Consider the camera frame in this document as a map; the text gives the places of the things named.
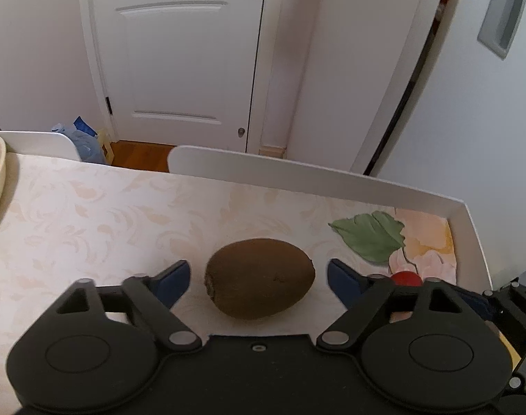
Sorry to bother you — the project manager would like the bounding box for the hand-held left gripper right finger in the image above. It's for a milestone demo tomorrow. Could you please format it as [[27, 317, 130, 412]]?
[[317, 259, 471, 353]]

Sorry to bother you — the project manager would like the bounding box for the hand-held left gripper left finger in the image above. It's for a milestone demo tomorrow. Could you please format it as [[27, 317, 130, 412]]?
[[51, 260, 202, 354]]

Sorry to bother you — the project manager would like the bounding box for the small red cherry tomato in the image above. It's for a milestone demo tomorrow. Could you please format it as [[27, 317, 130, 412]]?
[[390, 271, 423, 287]]

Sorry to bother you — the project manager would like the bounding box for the brown kiwi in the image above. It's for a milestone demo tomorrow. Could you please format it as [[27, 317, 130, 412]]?
[[205, 239, 316, 320]]

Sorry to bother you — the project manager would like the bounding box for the floral tablecloth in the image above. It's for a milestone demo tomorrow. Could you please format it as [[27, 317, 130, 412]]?
[[0, 153, 459, 355]]

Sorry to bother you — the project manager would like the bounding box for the white sliding door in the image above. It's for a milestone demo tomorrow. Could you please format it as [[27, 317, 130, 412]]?
[[362, 0, 526, 279]]

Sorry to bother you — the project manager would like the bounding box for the blue plastic bag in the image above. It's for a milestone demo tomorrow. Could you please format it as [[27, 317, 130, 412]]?
[[51, 116, 107, 165]]

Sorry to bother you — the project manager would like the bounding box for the white panel door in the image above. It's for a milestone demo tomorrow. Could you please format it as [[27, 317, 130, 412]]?
[[77, 0, 269, 155]]

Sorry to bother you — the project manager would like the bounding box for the grey recessed door handle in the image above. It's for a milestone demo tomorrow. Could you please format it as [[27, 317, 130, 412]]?
[[478, 0, 526, 58]]

